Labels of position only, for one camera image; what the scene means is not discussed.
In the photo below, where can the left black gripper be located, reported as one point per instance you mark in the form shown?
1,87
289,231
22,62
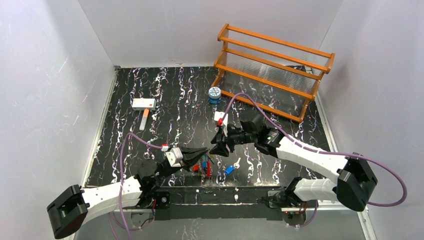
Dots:
182,158

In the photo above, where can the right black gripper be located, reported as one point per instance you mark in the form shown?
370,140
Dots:
227,141

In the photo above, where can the metal key organizer red handle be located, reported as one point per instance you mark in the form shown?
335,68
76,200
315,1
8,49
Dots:
204,166

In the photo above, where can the blue key tag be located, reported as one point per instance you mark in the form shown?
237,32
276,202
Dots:
229,170

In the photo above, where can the silver key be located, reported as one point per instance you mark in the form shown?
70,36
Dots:
236,165

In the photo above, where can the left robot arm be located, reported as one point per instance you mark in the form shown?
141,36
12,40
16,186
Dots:
76,205

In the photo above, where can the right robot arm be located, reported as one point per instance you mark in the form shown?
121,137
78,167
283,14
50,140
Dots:
347,180

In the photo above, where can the blue jar with patterned lid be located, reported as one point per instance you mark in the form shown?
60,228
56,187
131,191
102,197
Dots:
214,95

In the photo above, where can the white orange marker pen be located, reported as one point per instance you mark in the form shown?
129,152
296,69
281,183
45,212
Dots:
144,119

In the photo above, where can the white box with red logo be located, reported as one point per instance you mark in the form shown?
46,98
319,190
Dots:
140,104

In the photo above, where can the orange wooden shelf rack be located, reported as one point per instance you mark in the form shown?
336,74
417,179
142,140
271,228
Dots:
284,77

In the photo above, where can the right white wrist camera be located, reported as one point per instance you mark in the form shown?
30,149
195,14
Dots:
221,119

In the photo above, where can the aluminium rail frame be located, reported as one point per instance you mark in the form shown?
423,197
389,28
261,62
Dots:
229,213

